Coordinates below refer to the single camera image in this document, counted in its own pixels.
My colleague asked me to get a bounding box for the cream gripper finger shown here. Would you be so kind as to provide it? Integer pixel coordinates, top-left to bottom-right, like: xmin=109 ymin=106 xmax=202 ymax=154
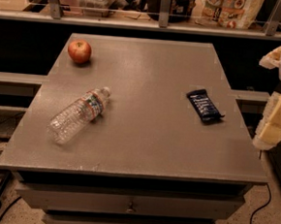
xmin=259 ymin=46 xmax=281 ymax=70
xmin=253 ymin=91 xmax=281 ymax=150

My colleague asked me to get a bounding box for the dark blue rxbar wrapper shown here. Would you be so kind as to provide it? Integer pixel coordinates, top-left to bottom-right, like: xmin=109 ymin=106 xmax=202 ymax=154
xmin=186 ymin=88 xmax=224 ymax=123

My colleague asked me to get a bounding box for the red apple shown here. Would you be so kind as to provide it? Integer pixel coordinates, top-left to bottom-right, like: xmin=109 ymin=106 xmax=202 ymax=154
xmin=68 ymin=39 xmax=92 ymax=64

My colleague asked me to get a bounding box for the printed snack bag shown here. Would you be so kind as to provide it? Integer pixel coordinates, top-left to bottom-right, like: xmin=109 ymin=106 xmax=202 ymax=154
xmin=196 ymin=0 xmax=264 ymax=30

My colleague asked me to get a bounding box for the dark bag on shelf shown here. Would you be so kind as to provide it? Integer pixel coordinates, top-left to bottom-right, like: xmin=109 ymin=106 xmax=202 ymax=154
xmin=146 ymin=0 xmax=196 ymax=23

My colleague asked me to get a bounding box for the grey drawer cabinet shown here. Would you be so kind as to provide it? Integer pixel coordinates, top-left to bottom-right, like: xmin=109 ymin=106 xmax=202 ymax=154
xmin=0 ymin=35 xmax=266 ymax=224

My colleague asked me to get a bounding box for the round metal drawer knob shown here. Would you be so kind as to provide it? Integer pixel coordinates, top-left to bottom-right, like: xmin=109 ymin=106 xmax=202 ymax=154
xmin=126 ymin=207 xmax=136 ymax=214

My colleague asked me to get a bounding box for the clear plastic water bottle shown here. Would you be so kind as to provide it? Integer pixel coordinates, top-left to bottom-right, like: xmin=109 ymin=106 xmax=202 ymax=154
xmin=47 ymin=87 xmax=111 ymax=144

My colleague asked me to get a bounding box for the black floor cable right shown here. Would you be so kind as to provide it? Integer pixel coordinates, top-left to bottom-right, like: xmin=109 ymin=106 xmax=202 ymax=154
xmin=248 ymin=182 xmax=274 ymax=224

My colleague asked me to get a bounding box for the grey metal shelf rail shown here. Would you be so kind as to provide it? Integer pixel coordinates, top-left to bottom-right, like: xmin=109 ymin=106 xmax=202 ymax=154
xmin=0 ymin=0 xmax=281 ymax=40

